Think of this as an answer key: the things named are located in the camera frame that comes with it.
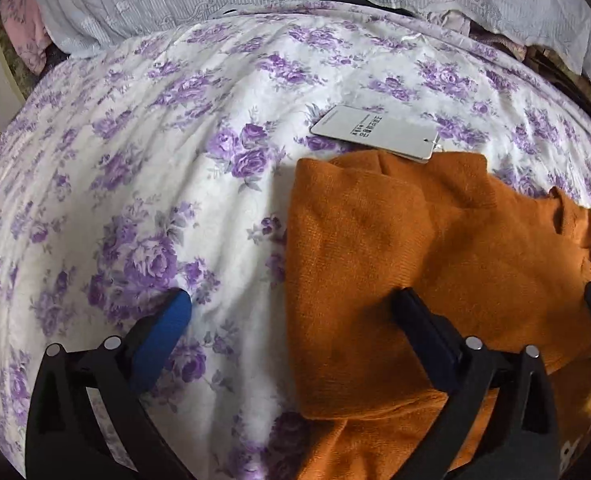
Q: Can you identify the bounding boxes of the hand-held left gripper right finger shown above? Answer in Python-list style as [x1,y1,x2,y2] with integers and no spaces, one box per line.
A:
[392,287,562,480]

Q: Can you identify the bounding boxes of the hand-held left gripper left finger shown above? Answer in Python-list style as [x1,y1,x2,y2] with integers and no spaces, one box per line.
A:
[24,287,194,480]

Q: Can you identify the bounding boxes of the orange knit sweater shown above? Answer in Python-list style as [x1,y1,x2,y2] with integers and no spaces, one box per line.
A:
[284,150,591,480]

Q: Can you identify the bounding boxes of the dark clothes pile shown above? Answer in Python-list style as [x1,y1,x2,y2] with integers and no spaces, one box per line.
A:
[468,15,591,126]

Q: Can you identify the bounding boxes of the purple floral white blanket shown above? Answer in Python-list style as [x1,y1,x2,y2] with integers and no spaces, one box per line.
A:
[0,0,591,480]

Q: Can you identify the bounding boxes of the white paper clothing tag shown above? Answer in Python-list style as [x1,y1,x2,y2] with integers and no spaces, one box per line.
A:
[309,105,439,163]

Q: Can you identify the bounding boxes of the dark green patterned board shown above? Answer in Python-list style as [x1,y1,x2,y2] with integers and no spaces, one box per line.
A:
[0,12,32,101]

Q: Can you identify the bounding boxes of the pink floral pillow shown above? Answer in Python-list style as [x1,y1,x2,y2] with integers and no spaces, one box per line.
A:
[0,0,51,76]

